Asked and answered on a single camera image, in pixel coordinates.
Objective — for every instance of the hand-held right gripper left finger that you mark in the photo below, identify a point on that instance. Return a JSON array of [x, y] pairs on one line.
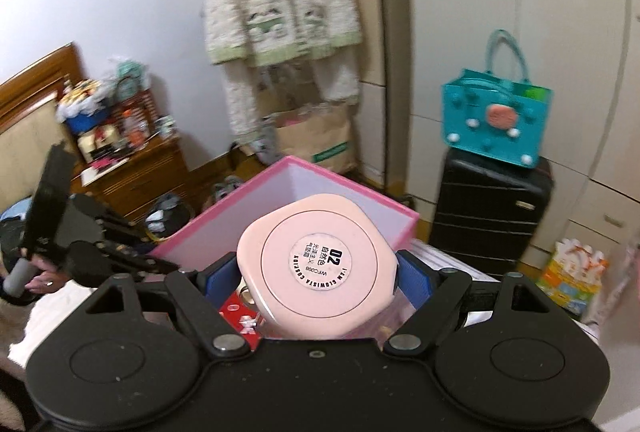
[[215, 277]]

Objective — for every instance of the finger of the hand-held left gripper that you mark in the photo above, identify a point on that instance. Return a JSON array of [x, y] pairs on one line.
[[122, 229], [140, 261]]

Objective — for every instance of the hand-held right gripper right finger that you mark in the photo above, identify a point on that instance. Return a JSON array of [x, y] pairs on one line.
[[410, 277]]

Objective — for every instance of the pink cardboard box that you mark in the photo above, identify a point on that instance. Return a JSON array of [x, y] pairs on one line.
[[225, 212]]

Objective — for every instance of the pink compact case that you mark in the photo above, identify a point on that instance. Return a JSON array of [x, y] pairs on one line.
[[320, 257]]

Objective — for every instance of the person's left hand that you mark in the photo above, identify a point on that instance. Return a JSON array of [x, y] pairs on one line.
[[44, 281]]

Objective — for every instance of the dark plastic bag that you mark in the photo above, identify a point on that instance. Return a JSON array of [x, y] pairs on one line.
[[167, 212]]

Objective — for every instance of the wooden nightstand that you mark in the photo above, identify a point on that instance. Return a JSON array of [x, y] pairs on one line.
[[145, 177]]

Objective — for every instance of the grey sneaker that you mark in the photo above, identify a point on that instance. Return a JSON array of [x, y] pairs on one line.
[[227, 189]]

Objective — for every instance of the blue wrapped bouquet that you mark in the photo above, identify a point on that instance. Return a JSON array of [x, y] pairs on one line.
[[82, 109]]

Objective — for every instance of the black suitcase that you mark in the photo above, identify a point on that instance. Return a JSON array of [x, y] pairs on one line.
[[480, 212]]

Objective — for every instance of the woven basket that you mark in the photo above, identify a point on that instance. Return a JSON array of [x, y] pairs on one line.
[[142, 104]]

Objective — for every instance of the wooden headboard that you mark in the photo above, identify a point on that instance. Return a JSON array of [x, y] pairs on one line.
[[50, 66]]

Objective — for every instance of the teal plastic bag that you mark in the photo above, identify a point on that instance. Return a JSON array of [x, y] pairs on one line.
[[127, 71]]

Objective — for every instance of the colourful printed carton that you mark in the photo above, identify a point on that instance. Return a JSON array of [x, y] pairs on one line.
[[570, 277]]

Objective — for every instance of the beige cabinet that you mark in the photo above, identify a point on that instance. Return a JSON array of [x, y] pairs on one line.
[[370, 121]]

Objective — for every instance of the teal felt handbag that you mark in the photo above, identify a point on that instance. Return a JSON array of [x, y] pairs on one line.
[[480, 131]]

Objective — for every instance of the brown paper bag green label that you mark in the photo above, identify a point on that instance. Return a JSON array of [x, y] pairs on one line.
[[315, 136]]

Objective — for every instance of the white wardrobe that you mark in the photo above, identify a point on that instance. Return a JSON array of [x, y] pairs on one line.
[[550, 36]]

